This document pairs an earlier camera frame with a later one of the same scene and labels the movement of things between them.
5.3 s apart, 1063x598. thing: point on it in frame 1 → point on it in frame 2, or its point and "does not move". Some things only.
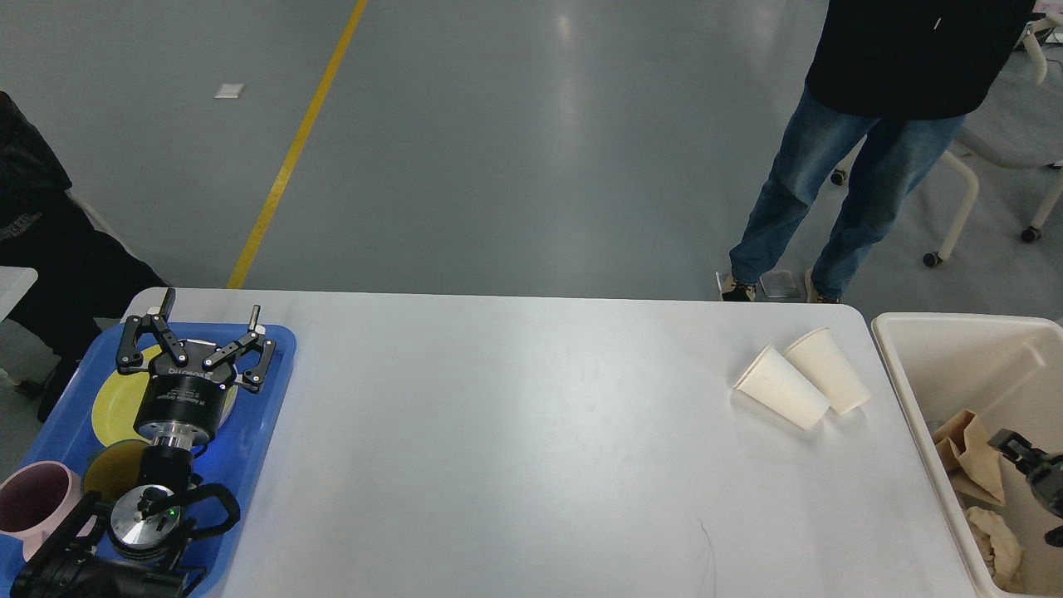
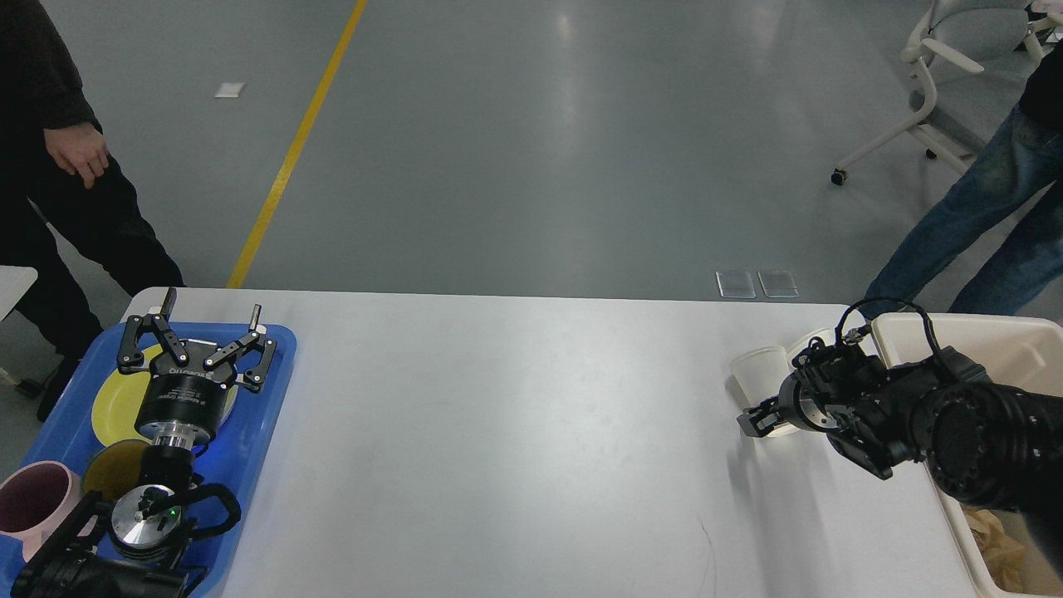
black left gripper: [183, 405] does not move
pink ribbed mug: [35, 497] does not move
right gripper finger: [1018, 448] → [760, 419]
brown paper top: [1000, 545] does not move
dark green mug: [114, 468] does not move
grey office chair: [1018, 124] → [981, 54]
